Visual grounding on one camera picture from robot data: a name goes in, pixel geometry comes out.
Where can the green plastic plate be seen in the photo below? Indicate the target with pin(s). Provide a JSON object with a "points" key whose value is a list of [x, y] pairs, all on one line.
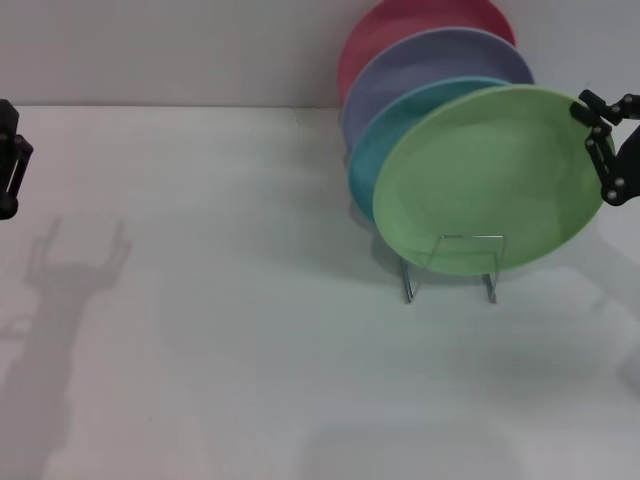
{"points": [[490, 180]]}

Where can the red plastic plate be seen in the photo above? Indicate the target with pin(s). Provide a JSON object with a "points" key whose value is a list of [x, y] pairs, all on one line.
{"points": [[400, 25]]}

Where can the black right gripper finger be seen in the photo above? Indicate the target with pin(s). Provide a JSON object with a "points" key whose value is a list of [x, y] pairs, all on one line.
{"points": [[607, 170], [607, 107]]}

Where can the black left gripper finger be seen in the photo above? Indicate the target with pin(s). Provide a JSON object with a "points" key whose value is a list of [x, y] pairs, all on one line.
{"points": [[15, 170], [7, 117]]}

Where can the teal blue plastic plate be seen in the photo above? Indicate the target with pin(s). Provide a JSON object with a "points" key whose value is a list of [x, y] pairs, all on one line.
{"points": [[380, 150]]}

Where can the purple plastic plate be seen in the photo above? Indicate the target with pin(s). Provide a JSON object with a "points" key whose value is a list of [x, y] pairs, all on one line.
{"points": [[425, 65]]}

